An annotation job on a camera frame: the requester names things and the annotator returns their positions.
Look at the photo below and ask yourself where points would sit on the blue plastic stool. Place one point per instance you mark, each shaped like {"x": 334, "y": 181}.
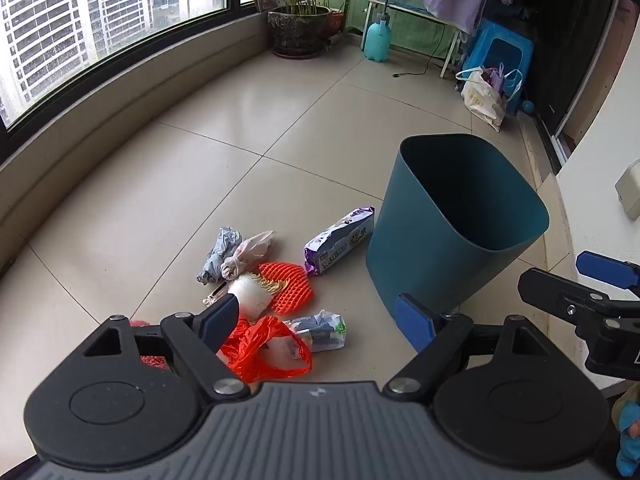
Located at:
{"x": 495, "y": 45}

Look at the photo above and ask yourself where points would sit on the knotted white plastic bag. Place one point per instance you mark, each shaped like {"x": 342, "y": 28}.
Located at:
{"x": 247, "y": 254}

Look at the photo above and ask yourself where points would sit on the blue gloved hand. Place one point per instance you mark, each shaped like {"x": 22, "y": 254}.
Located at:
{"x": 626, "y": 421}

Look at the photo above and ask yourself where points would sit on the grey green wrapper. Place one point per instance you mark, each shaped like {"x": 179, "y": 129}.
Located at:
{"x": 321, "y": 332}

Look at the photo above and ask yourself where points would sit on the white drying rack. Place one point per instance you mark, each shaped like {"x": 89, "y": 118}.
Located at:
{"x": 416, "y": 31}

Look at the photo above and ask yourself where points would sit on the orange plastic bag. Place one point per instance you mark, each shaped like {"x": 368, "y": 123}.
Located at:
{"x": 266, "y": 350}

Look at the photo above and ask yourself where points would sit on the long pink snack wrapper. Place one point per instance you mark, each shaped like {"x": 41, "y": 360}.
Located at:
{"x": 219, "y": 292}

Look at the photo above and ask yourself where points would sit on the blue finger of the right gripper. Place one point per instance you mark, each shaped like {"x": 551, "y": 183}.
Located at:
{"x": 621, "y": 274}

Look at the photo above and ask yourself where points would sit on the purple white biscuit package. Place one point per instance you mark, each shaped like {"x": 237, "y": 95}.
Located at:
{"x": 336, "y": 241}

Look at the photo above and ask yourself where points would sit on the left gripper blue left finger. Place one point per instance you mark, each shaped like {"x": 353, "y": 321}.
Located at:
{"x": 217, "y": 322}

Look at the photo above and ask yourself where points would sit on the beige wall socket cover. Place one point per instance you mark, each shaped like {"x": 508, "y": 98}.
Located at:
{"x": 628, "y": 190}

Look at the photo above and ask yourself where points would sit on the white tote bag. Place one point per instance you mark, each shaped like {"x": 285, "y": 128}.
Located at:
{"x": 482, "y": 94}

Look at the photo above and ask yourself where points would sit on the crumpled grey plastic bag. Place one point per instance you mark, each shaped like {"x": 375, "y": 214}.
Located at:
{"x": 227, "y": 240}

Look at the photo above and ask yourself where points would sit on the teal spray bottle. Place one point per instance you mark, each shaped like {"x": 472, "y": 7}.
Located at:
{"x": 377, "y": 35}

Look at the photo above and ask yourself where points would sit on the small red flower pot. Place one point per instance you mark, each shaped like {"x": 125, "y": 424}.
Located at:
{"x": 334, "y": 24}

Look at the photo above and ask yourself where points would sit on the small blue ball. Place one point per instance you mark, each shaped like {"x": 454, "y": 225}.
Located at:
{"x": 528, "y": 107}

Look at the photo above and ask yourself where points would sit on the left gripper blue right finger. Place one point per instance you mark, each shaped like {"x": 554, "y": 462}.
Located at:
{"x": 418, "y": 324}

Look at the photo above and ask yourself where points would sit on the dark ceramic plant pot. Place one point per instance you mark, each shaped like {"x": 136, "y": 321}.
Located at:
{"x": 297, "y": 34}

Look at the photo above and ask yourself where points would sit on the teal plastic trash bin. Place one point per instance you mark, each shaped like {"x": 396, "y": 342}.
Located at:
{"x": 455, "y": 214}

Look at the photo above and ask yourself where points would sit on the white cabbage piece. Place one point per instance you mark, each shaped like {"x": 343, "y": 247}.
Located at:
{"x": 254, "y": 294}

